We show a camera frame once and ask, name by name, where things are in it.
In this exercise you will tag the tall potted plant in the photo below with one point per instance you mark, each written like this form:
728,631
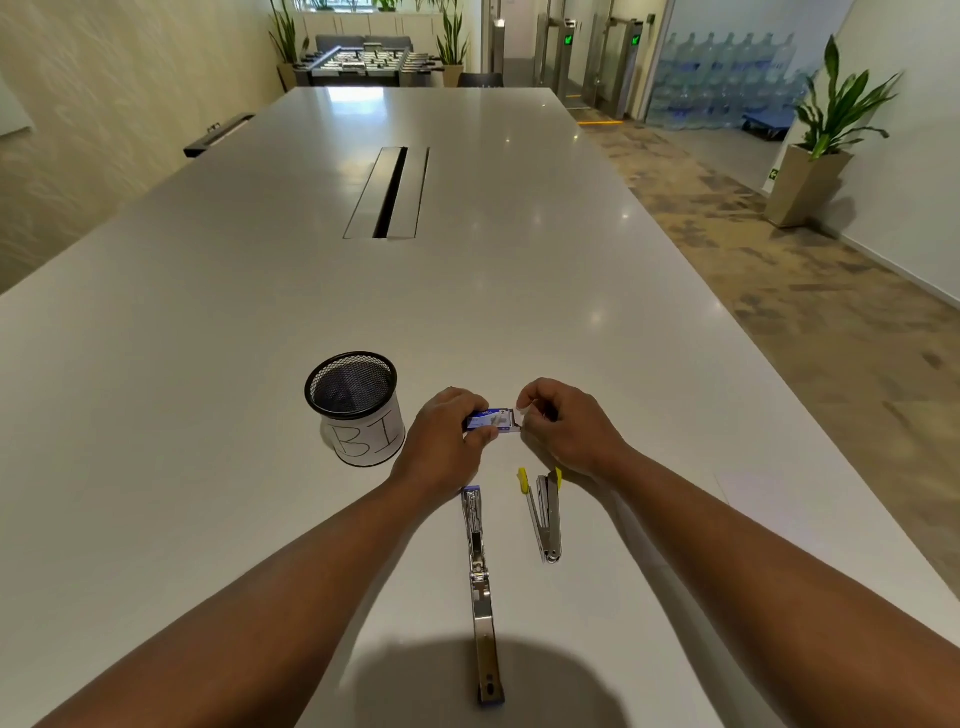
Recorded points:
452,45
286,45

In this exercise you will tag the person's right thumb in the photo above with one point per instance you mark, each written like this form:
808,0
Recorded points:
534,427

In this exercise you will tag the black mesh cup, paper label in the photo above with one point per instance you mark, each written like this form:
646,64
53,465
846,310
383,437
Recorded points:
364,431

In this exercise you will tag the person's left forearm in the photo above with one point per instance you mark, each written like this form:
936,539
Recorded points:
262,622

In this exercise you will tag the steel turnstile gate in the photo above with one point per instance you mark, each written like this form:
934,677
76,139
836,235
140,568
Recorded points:
621,67
556,56

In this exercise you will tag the person's left hand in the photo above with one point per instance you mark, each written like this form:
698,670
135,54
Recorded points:
435,450

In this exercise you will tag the small blue staple box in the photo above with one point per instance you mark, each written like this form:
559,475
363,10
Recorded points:
495,421

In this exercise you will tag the stack of water bottles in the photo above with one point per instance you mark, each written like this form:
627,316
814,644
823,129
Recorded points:
720,79

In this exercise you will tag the potted plant, beige square planter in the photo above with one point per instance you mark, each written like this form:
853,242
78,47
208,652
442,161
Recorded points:
814,172

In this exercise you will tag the foosball table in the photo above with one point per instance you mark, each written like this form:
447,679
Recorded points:
367,64

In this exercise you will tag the grey sofa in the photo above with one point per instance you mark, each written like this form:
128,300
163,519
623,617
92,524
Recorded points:
364,41

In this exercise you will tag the long opened silver stapler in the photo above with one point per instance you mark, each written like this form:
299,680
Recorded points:
480,592

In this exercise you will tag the blue cart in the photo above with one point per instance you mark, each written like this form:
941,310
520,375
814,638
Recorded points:
769,124

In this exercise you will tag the person's left thumb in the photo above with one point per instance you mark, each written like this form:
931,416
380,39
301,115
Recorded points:
484,440

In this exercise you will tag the person's right hand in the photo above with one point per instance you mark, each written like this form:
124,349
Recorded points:
574,431

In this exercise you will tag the person's right forearm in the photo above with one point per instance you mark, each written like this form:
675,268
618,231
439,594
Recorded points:
772,600

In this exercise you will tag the small silver stapler, yellow tips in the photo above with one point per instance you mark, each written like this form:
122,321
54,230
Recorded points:
546,517

